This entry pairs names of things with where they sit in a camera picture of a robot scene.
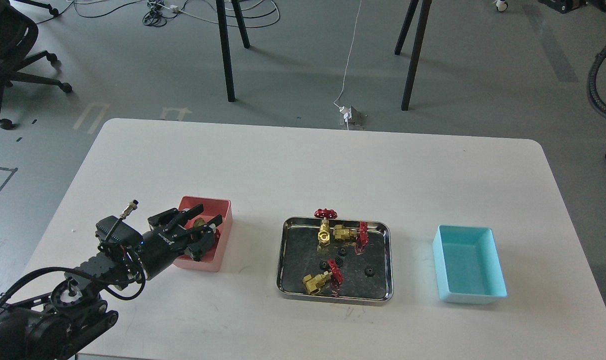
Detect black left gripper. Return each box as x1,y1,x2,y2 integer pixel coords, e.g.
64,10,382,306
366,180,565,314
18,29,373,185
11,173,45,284
138,203,224,280

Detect small black gear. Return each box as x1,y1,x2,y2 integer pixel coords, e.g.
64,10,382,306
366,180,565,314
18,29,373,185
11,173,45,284
364,267,376,277
333,255,345,268
319,260,330,271

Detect brass valve red handwheel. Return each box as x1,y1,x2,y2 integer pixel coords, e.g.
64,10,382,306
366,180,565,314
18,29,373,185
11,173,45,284
301,259,345,296
191,218,221,247
314,208,338,248
332,221,370,247

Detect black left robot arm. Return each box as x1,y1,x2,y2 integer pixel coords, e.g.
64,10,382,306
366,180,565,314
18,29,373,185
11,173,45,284
0,200,225,360

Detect pink plastic box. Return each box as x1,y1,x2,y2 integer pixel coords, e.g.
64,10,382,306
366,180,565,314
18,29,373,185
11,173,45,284
173,195,233,272

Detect light blue plastic box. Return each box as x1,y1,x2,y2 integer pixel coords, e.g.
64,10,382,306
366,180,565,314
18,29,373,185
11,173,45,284
432,224,508,305

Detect stainless steel tray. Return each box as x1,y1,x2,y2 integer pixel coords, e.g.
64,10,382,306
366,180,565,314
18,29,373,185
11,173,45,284
276,217,393,305

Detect floor power socket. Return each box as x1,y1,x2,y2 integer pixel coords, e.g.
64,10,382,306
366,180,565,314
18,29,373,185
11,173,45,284
339,105,368,132

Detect black table leg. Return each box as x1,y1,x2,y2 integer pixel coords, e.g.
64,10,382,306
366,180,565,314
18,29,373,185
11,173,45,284
214,0,236,103
230,0,251,49
401,0,433,111
393,0,419,56

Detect black office chair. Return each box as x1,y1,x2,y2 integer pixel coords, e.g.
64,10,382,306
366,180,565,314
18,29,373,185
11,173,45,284
0,0,73,130

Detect white caster wheel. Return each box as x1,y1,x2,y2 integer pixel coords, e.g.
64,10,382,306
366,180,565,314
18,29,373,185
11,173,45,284
493,0,509,13

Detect white cable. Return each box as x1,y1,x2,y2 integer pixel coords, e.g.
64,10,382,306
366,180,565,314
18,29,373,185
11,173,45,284
333,0,362,132

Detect black floor cables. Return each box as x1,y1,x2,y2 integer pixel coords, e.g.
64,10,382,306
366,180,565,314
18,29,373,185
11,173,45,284
13,0,281,29

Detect black corrugated hose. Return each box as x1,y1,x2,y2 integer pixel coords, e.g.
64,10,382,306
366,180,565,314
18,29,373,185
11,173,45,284
587,25,606,124

